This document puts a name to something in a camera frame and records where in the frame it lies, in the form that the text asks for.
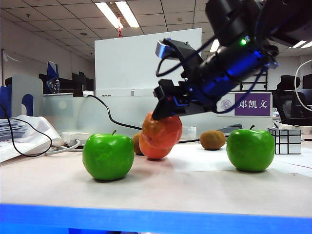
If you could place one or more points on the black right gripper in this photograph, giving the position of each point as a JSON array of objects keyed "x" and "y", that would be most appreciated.
[{"x": 202, "y": 97}]

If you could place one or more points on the reddish orange fruit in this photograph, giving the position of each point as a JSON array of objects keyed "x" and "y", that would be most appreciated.
[{"x": 168, "y": 132}]

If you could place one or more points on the orange fruit with navel dot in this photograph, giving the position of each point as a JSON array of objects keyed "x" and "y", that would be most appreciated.
[{"x": 154, "y": 151}]

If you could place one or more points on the brown kiwi fruit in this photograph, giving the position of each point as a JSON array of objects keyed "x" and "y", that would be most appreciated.
[
  {"x": 136, "y": 145},
  {"x": 212, "y": 140}
]

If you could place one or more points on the green plastic apple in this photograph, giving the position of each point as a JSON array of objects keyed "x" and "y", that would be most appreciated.
[
  {"x": 251, "y": 151},
  {"x": 108, "y": 158}
]

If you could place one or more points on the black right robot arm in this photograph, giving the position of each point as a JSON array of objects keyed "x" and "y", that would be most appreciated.
[{"x": 234, "y": 19}]

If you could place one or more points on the white board panel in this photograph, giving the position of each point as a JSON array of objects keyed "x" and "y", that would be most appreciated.
[{"x": 126, "y": 68}]

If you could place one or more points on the ceiling fluorescent light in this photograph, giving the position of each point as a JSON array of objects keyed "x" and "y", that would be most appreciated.
[
  {"x": 126, "y": 13},
  {"x": 304, "y": 44},
  {"x": 214, "y": 45}
]

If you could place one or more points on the black stapler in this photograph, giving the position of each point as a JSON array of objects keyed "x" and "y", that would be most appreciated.
[{"x": 232, "y": 127}]

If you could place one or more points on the white paper sheet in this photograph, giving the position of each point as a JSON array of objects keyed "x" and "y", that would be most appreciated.
[{"x": 202, "y": 161}]

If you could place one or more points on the red hanging ornament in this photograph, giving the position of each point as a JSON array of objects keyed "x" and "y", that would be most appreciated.
[{"x": 119, "y": 31}]

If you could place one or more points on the purple white name plate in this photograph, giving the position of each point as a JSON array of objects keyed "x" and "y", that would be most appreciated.
[{"x": 252, "y": 104}]

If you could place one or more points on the black shelf rack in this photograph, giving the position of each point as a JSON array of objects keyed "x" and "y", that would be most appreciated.
[{"x": 267, "y": 81}]

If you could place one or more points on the white power adapter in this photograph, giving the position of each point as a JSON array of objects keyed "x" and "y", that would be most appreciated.
[{"x": 75, "y": 137}]

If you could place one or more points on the blue crystal trophy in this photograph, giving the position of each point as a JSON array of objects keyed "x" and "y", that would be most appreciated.
[{"x": 52, "y": 73}]

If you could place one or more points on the black mesh office chair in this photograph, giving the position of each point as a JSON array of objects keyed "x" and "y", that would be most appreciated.
[{"x": 290, "y": 107}]

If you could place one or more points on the blue tape strip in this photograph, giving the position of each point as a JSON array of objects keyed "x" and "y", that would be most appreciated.
[{"x": 156, "y": 219}]

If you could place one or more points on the silver mirror cube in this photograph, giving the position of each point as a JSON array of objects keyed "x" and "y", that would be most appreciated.
[{"x": 290, "y": 143}]

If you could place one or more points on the white plastic bag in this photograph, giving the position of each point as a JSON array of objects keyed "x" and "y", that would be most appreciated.
[{"x": 41, "y": 126}]

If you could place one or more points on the grey metal bookend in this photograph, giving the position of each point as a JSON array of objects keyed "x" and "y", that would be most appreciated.
[{"x": 26, "y": 84}]

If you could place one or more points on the printed paper stack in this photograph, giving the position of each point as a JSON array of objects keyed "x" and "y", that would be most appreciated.
[{"x": 12, "y": 130}]

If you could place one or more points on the blue file holder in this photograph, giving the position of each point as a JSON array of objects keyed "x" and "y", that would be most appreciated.
[{"x": 5, "y": 102}]

